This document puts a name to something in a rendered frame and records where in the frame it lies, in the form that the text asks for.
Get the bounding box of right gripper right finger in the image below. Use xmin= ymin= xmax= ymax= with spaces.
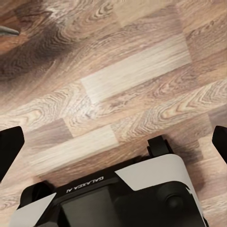
xmin=212 ymin=126 xmax=227 ymax=164

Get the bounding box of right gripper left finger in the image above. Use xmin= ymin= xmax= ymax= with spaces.
xmin=0 ymin=126 xmax=25 ymax=183

